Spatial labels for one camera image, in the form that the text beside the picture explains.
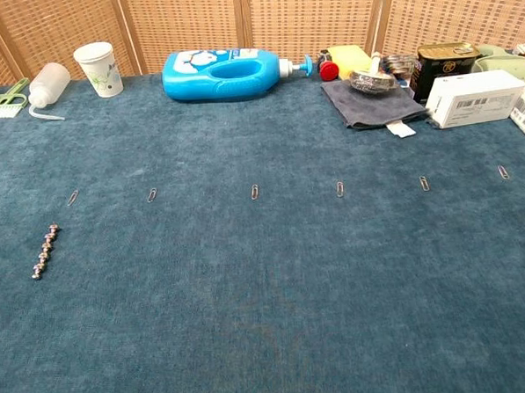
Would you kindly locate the yellow sponge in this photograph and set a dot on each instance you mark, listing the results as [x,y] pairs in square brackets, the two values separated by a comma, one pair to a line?
[348,60]

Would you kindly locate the blue table cloth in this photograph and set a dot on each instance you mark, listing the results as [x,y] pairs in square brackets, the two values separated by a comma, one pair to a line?
[266,271]

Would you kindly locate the green brush white bristles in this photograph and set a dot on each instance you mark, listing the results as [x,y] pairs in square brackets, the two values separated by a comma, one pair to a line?
[2,106]

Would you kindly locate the white paper cup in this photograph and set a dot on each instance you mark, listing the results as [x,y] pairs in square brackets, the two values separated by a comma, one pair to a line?
[102,73]

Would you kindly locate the black gold meat can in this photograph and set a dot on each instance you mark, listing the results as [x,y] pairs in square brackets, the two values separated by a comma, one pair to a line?
[441,70]

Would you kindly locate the silver paper clip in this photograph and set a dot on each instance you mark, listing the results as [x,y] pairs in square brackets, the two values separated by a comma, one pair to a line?
[503,172]
[340,189]
[255,191]
[72,197]
[152,194]
[424,183]

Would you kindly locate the white cardboard box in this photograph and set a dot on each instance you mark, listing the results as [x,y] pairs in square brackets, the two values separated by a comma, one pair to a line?
[473,93]

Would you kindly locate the wicker folding screen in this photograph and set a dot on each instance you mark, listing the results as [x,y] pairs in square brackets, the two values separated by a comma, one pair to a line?
[183,24]

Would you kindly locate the chain of silver magnetic balls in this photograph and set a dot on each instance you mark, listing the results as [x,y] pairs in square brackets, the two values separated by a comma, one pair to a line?
[45,251]

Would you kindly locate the blue detergent pump bottle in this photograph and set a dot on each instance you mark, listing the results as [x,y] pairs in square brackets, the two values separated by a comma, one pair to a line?
[195,87]

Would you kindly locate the small red capped object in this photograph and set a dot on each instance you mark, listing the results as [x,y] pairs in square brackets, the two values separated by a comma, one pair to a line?
[328,71]

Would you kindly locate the grey folded cloth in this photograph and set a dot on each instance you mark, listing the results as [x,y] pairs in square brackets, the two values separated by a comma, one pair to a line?
[372,107]

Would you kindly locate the translucent squeeze wash bottle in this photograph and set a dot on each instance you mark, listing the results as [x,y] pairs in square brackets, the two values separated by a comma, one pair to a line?
[49,84]

